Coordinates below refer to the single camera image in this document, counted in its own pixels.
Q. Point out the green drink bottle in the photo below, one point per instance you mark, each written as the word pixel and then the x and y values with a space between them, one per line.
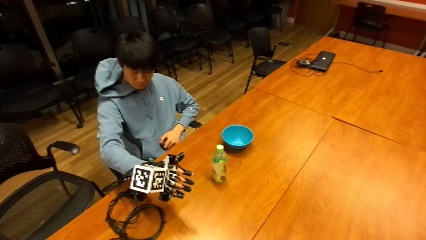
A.
pixel 218 166

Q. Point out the white marker cube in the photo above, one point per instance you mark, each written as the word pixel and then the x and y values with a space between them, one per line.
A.
pixel 148 179

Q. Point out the black stacking chair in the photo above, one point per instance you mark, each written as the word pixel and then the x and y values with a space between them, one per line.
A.
pixel 370 18
pixel 208 26
pixel 27 93
pixel 174 36
pixel 91 53

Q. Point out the black laptop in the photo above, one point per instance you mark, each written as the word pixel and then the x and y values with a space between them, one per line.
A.
pixel 322 60

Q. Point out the blue bowl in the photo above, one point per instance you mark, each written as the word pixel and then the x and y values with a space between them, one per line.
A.
pixel 237 136

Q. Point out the black chair with armrests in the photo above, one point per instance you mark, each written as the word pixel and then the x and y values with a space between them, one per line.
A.
pixel 262 50

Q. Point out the black armrest office chair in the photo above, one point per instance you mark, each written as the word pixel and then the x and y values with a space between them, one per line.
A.
pixel 17 150

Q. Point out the black mesh office chair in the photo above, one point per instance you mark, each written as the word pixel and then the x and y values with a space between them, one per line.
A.
pixel 40 206

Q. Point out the person in blue hoodie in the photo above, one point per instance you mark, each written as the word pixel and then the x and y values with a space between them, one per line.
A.
pixel 133 113

